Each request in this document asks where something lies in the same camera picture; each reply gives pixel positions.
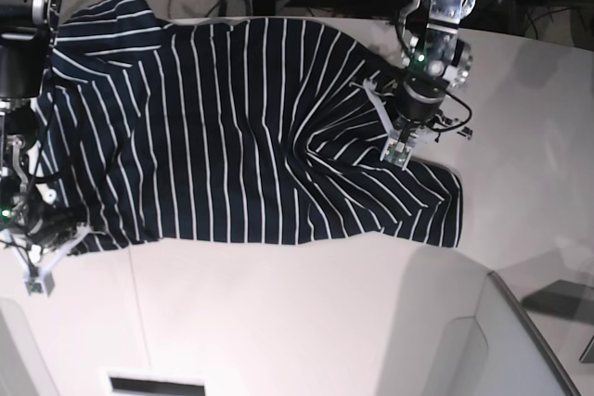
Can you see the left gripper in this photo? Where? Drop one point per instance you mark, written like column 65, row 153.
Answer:
column 433, row 130

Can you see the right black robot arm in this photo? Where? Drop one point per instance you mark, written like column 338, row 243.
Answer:
column 29, row 29

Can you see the navy white striped t-shirt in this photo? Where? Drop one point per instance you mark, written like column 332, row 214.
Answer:
column 254, row 132

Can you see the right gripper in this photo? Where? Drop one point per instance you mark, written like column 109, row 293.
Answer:
column 49, row 228

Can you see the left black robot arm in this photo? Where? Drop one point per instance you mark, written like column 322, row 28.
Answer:
column 436, row 61

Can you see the white slotted panel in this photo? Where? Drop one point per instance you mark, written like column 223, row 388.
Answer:
column 150, row 382

